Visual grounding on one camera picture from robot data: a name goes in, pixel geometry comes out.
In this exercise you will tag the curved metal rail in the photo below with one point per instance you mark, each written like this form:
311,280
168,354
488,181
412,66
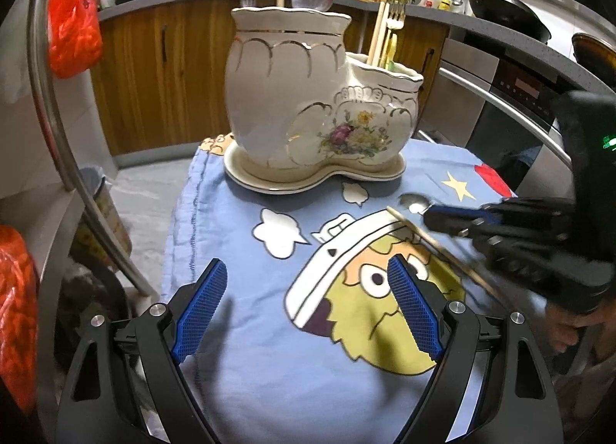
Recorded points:
53,126

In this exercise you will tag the red plastic bag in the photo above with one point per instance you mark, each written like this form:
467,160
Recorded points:
74,15

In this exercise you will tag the wooden kitchen cabinets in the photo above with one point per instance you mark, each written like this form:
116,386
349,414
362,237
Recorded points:
159,73

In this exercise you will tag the plastic bucket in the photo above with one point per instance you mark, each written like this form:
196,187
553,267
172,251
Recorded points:
103,217

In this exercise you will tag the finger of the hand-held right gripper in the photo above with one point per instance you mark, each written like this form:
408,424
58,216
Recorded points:
462,213
452,226

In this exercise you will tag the white ceramic saucer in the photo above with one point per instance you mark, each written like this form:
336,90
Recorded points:
269,181

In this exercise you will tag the wooden chopsticks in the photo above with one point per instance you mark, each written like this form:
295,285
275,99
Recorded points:
377,35

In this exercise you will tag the small metal spoon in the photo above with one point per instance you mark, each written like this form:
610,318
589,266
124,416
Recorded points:
415,203

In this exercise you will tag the white floral ceramic utensil holder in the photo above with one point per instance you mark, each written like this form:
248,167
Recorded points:
288,97

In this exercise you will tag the orange plastic bag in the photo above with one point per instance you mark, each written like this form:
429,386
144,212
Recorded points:
17,319

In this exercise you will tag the stainless steel oven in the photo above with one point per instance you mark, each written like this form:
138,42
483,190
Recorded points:
505,97

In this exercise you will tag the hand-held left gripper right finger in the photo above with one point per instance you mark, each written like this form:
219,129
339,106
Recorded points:
414,309

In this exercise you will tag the person's right hand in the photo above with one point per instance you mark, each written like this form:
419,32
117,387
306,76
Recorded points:
570,331

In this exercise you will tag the wooden chopstick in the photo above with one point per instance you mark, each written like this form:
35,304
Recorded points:
433,239

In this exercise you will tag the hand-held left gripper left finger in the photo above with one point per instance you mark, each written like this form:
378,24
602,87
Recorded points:
202,309

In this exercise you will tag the blue cartoon printed cloth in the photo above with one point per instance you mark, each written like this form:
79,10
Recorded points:
269,328

